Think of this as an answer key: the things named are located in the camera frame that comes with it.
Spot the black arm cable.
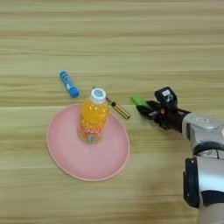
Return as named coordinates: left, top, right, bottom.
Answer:
left=192, top=141, right=224, bottom=160

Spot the blue glue stick tube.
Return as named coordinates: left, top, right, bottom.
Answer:
left=59, top=70, right=81, bottom=99

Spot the pink round plate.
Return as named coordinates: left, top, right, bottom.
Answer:
left=45, top=102, right=131, bottom=182

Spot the small black box white label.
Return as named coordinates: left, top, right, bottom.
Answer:
left=154, top=86, right=179, bottom=111

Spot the green rectangular block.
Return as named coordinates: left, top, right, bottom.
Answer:
left=129, top=94, right=151, bottom=109

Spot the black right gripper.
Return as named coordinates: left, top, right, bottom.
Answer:
left=136, top=100, right=191, bottom=134

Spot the orange juice bottle white cap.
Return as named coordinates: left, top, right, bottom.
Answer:
left=76, top=87, right=111, bottom=145

